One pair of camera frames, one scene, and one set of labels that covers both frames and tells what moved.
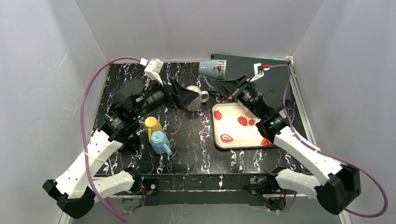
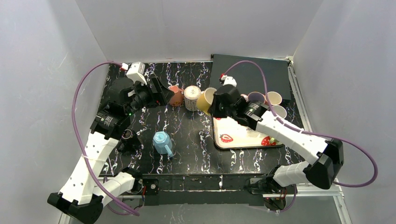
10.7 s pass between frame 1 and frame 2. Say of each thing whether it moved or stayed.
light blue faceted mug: stayed
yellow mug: moved
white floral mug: stayed
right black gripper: moved
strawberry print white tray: stayed
